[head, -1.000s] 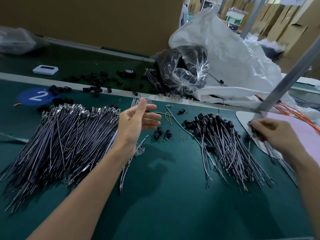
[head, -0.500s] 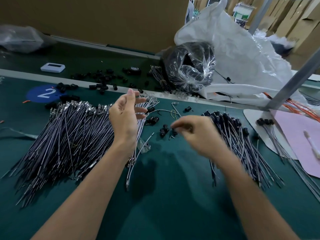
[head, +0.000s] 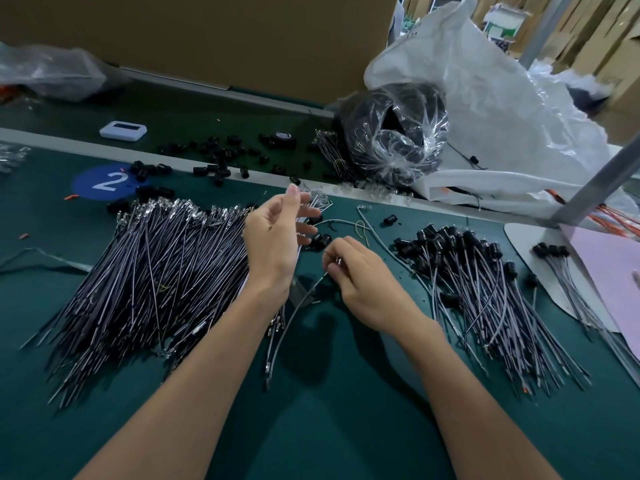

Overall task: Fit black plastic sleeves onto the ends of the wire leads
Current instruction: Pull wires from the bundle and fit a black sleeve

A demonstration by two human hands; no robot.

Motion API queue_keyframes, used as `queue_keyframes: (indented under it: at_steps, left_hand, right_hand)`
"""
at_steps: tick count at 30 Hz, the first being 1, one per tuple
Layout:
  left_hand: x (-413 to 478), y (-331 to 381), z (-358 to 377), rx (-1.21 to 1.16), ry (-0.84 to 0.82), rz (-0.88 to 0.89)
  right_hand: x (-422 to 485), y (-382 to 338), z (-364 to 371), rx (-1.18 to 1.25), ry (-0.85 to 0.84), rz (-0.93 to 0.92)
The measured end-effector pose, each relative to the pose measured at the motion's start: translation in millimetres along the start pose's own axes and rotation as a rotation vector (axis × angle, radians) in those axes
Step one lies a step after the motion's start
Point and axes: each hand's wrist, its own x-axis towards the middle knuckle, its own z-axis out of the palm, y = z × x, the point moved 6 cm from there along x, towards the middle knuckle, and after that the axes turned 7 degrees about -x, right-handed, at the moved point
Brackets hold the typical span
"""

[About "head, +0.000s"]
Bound person's right hand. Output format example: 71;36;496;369
320;235;423;338

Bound person's left hand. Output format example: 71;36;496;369
243;183;324;318

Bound pile of grey wires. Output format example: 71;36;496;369
20;187;336;411

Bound pile of wires with black caps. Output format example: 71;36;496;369
390;225;593;399

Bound small bundle of capped wires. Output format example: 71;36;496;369
532;241;640;388

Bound person's right forearm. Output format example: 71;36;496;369
384;309;563;480

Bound person's left forearm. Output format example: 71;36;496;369
75;293;289;480

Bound clear bag with black contents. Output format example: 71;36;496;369
338;83;449;189

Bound blue round number sticker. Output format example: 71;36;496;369
72;163;147;203

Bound small white timer device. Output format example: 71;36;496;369
99;121;148;143

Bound brown cardboard panel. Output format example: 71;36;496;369
0;0;399;106

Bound large white plastic sack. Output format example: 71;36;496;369
363;0;640;222

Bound clear plastic strip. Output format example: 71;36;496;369
0;247;93;277

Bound pink paper sheet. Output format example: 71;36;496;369
560;225;640;362

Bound crumpled clear plastic bag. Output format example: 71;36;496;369
0;43;128;104

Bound stack of cardboard boxes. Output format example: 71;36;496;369
565;0;640;146

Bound bundle of orange wires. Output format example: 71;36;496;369
548;189;640;242

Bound grey metal frame post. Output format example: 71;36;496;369
520;0;577;68
553;135;640;228

